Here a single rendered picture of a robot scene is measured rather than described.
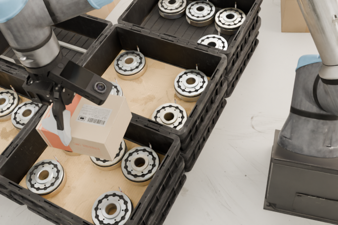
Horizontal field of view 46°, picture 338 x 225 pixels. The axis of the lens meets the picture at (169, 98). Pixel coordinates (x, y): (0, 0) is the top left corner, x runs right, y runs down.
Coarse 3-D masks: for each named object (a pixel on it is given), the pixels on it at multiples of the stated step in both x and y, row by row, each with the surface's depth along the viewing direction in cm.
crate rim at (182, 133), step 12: (120, 24) 129; (108, 36) 126; (156, 36) 123; (96, 48) 123; (192, 48) 118; (204, 48) 118; (84, 60) 121; (216, 72) 111; (204, 96) 107; (144, 120) 105; (192, 120) 103; (180, 132) 101
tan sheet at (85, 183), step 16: (128, 144) 113; (64, 160) 112; (80, 160) 111; (160, 160) 108; (80, 176) 108; (96, 176) 108; (112, 176) 107; (64, 192) 106; (80, 192) 106; (96, 192) 105; (128, 192) 104; (64, 208) 103; (80, 208) 103
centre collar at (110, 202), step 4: (108, 200) 99; (112, 200) 99; (104, 204) 99; (108, 204) 99; (116, 204) 98; (104, 208) 98; (120, 208) 98; (104, 212) 97; (116, 212) 97; (104, 216) 97; (108, 216) 97; (112, 216) 97; (116, 216) 97
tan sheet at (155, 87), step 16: (112, 64) 132; (160, 64) 129; (112, 80) 128; (128, 80) 127; (144, 80) 126; (160, 80) 125; (208, 80) 123; (128, 96) 123; (144, 96) 122; (160, 96) 121; (176, 96) 121; (144, 112) 119
